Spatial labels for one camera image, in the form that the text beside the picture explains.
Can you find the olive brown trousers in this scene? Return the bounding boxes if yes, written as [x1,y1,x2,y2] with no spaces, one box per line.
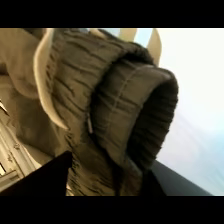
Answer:
[43,28,180,197]

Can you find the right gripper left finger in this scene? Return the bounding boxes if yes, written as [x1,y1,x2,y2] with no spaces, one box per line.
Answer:
[0,150,73,197]

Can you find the beige garment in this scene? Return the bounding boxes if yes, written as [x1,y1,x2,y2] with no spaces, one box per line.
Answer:
[0,28,71,166]

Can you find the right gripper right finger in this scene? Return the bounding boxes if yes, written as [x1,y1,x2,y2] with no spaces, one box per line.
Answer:
[142,159,213,197]

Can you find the silver frame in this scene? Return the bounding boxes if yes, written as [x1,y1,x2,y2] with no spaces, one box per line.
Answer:
[0,99,44,193]

